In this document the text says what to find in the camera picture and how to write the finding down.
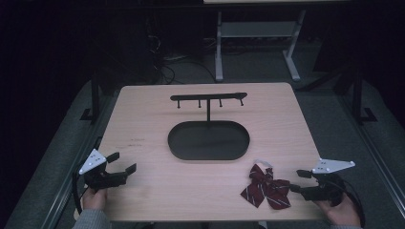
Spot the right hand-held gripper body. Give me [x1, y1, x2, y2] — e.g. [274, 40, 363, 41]
[299, 157, 356, 207]

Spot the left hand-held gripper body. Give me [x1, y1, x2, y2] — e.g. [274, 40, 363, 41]
[77, 148, 129, 194]

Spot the dark red striped bow tie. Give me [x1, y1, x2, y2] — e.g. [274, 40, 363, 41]
[240, 158, 292, 211]

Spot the person's left hand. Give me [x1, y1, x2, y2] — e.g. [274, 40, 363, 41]
[80, 186, 109, 212]

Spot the person's right hand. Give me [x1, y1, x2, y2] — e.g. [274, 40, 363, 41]
[312, 193, 363, 228]

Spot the black metal stand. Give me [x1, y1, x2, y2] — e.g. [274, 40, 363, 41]
[350, 68, 379, 126]
[79, 71, 103, 124]

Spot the black hanger stand with tray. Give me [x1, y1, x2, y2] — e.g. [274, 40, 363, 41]
[167, 92, 251, 162]

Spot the grey metal floor rail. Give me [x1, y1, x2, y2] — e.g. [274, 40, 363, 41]
[336, 94, 405, 211]
[37, 94, 113, 229]

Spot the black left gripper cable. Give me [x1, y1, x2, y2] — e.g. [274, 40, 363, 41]
[72, 171, 90, 216]

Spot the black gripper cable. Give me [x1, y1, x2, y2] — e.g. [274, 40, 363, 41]
[72, 171, 90, 216]
[340, 178, 367, 229]

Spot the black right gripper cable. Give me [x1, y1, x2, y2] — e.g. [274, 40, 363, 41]
[340, 178, 367, 229]

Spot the tangle of floor cables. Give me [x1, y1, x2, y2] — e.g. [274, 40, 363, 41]
[144, 30, 218, 86]

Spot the white metal desk frame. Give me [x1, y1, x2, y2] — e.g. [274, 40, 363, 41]
[202, 0, 352, 83]

